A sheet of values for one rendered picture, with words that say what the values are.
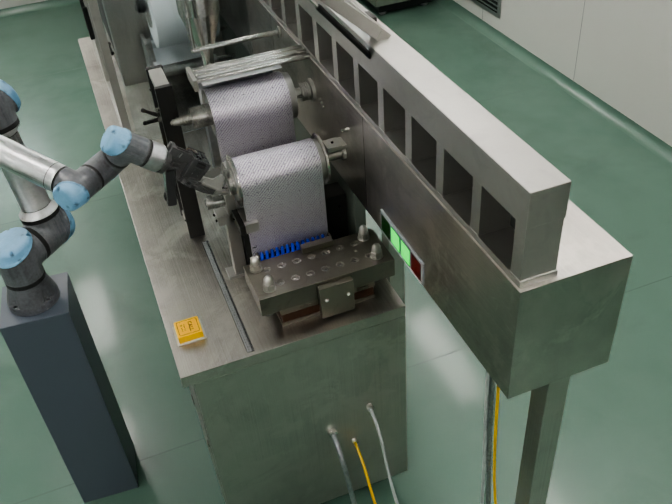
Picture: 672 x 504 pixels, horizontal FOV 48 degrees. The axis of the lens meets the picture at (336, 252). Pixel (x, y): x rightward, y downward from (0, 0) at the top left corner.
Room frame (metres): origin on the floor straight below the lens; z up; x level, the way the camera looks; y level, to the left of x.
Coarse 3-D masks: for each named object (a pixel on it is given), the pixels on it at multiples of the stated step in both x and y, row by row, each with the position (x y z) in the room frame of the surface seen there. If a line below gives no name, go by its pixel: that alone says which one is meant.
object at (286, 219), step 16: (304, 192) 1.76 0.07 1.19; (320, 192) 1.77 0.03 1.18; (256, 208) 1.71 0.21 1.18; (272, 208) 1.72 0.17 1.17; (288, 208) 1.74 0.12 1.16; (304, 208) 1.75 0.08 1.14; (320, 208) 1.77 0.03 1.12; (272, 224) 1.72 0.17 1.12; (288, 224) 1.74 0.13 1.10; (304, 224) 1.75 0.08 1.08; (320, 224) 1.77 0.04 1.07; (256, 240) 1.71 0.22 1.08; (272, 240) 1.72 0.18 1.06; (288, 240) 1.74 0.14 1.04; (304, 240) 1.75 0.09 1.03
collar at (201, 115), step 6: (192, 108) 1.98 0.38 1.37; (198, 108) 1.98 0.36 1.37; (204, 108) 1.99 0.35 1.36; (210, 108) 1.98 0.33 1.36; (192, 114) 1.96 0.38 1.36; (198, 114) 1.96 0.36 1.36; (204, 114) 1.97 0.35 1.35; (210, 114) 1.97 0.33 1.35; (192, 120) 1.95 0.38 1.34; (198, 120) 1.96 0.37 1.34; (204, 120) 1.96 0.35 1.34; (210, 120) 1.97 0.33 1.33; (192, 126) 1.98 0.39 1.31; (198, 126) 1.96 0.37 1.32; (204, 126) 1.97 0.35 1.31
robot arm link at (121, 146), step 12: (108, 132) 1.67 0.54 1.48; (120, 132) 1.66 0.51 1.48; (132, 132) 1.69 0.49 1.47; (108, 144) 1.63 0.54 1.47; (120, 144) 1.64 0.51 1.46; (132, 144) 1.65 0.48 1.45; (144, 144) 1.67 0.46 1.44; (108, 156) 1.66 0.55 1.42; (120, 156) 1.64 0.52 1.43; (132, 156) 1.64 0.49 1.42; (144, 156) 1.65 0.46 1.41
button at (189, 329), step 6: (192, 318) 1.57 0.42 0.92; (174, 324) 1.55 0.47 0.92; (180, 324) 1.55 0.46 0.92; (186, 324) 1.54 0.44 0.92; (192, 324) 1.54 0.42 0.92; (198, 324) 1.54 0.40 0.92; (180, 330) 1.52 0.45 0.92; (186, 330) 1.52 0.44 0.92; (192, 330) 1.52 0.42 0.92; (198, 330) 1.52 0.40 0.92; (180, 336) 1.50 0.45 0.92; (186, 336) 1.50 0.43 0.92; (192, 336) 1.50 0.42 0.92; (198, 336) 1.51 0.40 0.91; (180, 342) 1.49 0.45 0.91
